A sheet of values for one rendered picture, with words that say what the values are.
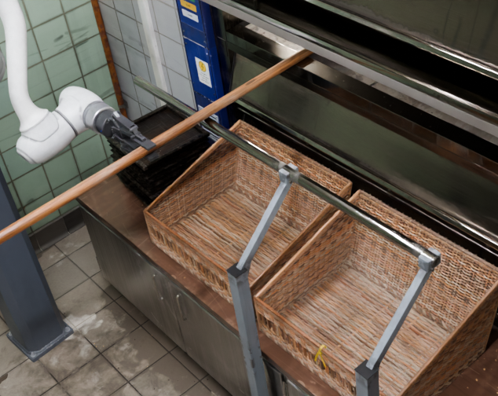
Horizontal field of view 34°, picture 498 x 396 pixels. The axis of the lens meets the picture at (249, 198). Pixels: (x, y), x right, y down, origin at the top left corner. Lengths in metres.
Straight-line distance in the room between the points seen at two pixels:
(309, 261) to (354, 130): 0.43
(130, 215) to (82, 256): 0.82
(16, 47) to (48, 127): 0.24
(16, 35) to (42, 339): 1.43
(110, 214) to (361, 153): 1.04
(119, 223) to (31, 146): 0.68
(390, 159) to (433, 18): 0.54
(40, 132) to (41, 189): 1.35
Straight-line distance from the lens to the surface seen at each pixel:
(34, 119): 2.48
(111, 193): 3.19
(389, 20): 2.18
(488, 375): 2.47
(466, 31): 2.04
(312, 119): 2.65
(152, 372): 3.29
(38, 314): 3.37
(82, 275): 3.75
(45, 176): 3.79
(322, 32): 2.30
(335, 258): 2.67
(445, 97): 1.97
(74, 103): 2.51
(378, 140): 2.48
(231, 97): 2.44
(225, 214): 2.96
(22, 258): 3.18
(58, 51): 3.58
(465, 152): 2.24
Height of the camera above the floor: 2.54
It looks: 40 degrees down
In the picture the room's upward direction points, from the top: 9 degrees counter-clockwise
